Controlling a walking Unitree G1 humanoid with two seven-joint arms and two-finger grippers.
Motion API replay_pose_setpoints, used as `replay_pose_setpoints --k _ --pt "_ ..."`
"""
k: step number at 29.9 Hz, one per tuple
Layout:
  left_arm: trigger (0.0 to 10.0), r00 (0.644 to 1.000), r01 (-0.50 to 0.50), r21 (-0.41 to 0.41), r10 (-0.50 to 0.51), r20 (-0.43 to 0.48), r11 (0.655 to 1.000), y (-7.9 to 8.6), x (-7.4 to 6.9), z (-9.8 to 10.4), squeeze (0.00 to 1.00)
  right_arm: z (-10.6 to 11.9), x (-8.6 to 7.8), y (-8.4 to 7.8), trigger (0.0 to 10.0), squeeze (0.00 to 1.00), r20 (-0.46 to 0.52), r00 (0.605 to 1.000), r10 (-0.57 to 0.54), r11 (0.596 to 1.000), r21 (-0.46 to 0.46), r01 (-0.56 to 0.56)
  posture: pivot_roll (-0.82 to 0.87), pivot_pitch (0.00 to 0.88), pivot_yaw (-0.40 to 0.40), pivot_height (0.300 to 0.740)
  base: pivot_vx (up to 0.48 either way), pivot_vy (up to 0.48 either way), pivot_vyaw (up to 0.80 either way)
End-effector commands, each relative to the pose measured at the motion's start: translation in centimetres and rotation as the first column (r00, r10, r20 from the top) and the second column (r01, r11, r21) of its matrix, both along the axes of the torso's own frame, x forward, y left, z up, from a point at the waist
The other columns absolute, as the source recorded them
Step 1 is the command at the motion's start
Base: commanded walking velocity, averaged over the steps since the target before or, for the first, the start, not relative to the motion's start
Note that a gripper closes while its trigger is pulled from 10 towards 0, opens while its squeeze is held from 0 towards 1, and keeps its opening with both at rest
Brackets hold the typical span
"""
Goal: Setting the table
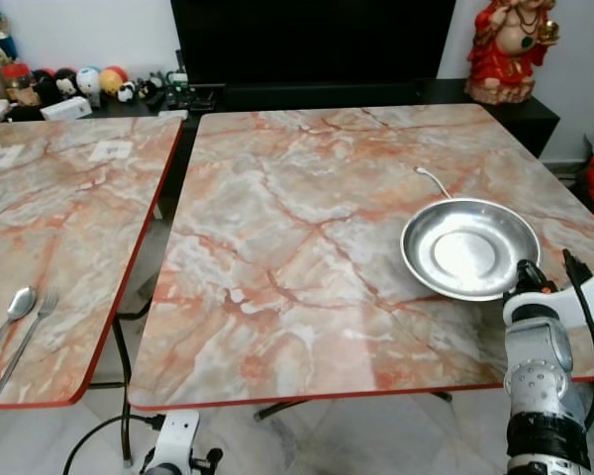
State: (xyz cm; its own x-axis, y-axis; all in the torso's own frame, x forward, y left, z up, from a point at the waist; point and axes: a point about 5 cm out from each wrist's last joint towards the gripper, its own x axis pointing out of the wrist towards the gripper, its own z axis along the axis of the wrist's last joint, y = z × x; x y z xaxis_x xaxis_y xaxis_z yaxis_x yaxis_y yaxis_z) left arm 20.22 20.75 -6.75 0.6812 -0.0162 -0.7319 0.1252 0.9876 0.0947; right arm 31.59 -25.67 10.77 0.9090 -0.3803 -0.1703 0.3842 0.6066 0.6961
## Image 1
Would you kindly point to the black round toy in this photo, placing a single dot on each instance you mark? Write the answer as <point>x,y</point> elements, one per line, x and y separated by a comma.
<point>47,86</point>

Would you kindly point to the white blue round toy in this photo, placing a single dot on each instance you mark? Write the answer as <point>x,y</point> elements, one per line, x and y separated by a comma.
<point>88,81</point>

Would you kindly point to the white paper label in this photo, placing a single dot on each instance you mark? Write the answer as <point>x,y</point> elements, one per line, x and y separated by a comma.
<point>111,150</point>

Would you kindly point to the green electronic gadget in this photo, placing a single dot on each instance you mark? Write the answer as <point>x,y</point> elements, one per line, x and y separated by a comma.
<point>193,96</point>

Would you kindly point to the black television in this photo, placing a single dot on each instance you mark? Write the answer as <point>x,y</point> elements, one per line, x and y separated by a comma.
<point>312,40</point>

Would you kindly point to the black metal table leg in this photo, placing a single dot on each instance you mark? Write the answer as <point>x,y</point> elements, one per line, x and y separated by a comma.
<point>124,386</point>

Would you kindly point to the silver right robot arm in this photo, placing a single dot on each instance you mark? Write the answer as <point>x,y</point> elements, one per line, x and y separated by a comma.
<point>540,386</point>

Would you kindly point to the orange yellow round toy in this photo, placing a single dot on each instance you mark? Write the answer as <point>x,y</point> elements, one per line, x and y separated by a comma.
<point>114,79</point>

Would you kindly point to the steel spoon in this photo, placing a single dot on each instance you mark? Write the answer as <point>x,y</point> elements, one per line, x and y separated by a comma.
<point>20,302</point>

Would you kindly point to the red capped toy figure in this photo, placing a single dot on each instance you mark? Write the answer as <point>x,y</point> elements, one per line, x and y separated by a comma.
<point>18,84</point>

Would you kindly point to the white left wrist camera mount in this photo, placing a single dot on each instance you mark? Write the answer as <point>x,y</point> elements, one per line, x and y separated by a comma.
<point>176,435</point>

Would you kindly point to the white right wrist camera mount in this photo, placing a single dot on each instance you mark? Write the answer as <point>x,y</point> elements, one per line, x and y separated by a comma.
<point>579,300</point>

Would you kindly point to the small panda toy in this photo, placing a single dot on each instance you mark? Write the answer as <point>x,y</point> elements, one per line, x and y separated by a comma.
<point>127,92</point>

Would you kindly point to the steel fork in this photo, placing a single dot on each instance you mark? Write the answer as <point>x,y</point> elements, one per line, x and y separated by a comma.
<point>35,322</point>

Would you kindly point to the red laughing Buddha statue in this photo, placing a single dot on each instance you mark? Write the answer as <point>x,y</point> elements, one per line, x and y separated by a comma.
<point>510,54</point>

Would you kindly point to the black table crossbar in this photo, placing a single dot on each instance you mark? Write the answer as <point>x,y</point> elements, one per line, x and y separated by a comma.
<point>277,408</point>

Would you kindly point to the round steel plate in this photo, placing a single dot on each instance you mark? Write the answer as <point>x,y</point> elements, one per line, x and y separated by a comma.
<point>470,252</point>

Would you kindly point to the white flat box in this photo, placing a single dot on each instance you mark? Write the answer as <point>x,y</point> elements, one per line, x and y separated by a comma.
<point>66,109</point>

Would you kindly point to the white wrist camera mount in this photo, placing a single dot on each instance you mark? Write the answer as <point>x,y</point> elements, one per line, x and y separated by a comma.
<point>176,435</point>
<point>579,300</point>

